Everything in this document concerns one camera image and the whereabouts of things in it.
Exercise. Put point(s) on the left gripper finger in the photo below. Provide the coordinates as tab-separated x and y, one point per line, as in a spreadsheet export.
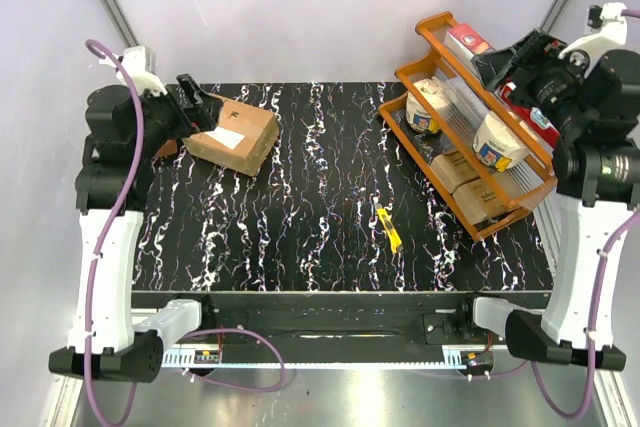
193	92
203	116

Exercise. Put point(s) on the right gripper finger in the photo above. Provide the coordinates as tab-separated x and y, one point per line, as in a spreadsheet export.
484	63
506	74

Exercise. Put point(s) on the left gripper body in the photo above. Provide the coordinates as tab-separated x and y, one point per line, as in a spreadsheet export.
165	118

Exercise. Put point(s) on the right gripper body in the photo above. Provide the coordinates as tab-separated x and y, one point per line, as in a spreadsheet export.
552	83

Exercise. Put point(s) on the brown cardboard express box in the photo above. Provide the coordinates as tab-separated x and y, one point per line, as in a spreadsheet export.
242	139

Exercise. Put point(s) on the yellow utility knife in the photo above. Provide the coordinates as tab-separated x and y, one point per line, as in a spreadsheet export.
389	228

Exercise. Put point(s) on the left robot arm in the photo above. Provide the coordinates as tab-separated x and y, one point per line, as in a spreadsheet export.
127	130

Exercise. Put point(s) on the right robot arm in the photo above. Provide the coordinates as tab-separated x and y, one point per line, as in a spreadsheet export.
591	96

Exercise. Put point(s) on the red white toothpaste box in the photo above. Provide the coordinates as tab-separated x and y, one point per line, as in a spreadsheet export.
465	42

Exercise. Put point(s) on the red silver toothpaste box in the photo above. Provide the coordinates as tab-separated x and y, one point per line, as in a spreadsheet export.
532	117

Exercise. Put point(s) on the red cleaning pad pack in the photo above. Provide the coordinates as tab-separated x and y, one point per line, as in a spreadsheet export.
169	148

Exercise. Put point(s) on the right toilet paper roll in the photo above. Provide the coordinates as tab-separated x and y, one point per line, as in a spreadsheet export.
496	146

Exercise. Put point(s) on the orange wooden shelf rack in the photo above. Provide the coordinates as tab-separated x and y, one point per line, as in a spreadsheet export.
521	188

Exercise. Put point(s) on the upper beige cleaning pad pack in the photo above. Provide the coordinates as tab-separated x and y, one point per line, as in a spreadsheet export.
453	170

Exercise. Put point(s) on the beige cleaning pad pack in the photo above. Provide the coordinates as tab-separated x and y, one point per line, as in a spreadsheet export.
453	170
477	202

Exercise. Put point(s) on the lower beige cleaning pad pack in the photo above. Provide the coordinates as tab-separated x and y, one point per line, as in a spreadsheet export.
477	202

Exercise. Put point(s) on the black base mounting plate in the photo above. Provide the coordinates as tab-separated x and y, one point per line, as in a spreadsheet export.
331	328

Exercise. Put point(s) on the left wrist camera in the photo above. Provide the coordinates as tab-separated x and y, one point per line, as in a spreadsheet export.
139	62

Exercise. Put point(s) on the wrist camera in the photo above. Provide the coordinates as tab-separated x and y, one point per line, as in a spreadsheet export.
139	62
608	32

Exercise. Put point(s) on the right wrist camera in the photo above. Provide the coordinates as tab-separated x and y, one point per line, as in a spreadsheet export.
608	32

